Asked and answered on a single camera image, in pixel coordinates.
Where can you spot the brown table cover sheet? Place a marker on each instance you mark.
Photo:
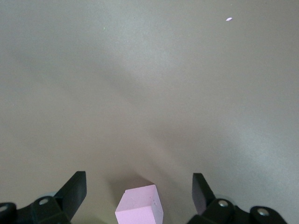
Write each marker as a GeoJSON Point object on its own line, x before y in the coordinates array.
{"type": "Point", "coordinates": [149, 93]}

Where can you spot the tiny pink foam crumb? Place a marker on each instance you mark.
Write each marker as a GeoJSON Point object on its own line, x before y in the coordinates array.
{"type": "Point", "coordinates": [229, 19]}

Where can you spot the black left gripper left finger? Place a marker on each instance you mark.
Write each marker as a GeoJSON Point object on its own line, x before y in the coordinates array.
{"type": "Point", "coordinates": [72, 198]}

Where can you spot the pink foam cube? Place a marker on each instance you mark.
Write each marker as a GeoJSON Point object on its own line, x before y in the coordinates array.
{"type": "Point", "coordinates": [137, 207]}

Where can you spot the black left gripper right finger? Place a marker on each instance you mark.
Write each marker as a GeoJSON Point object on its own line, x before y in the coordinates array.
{"type": "Point", "coordinates": [202, 198]}

